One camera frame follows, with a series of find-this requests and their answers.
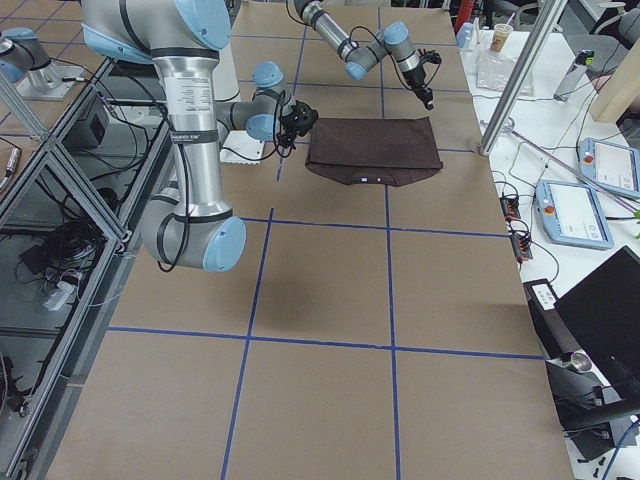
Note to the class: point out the teach pendant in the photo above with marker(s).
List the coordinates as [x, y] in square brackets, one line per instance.
[614, 166]
[571, 215]

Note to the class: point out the aluminium frame post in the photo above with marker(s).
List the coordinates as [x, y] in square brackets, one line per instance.
[549, 15]

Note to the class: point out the aluminium frame rack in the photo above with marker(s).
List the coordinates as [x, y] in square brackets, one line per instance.
[69, 222]

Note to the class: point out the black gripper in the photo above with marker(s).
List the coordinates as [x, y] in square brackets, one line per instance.
[416, 78]
[291, 123]

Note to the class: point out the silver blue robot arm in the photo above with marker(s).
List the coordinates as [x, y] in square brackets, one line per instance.
[361, 50]
[189, 222]

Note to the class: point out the dark brown t-shirt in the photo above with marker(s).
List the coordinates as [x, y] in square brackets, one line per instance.
[393, 152]

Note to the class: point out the paper coffee cup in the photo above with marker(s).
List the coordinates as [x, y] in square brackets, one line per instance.
[501, 33]

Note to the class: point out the near teach pendant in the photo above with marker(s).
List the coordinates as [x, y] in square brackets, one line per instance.
[571, 215]

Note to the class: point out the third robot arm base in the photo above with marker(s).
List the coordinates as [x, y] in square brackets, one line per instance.
[25, 63]

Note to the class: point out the far teach pendant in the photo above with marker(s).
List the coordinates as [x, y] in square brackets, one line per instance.
[614, 166]

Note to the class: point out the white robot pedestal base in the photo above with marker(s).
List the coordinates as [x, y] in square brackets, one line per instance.
[240, 148]

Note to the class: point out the black laptop on stand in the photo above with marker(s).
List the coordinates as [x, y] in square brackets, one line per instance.
[591, 338]

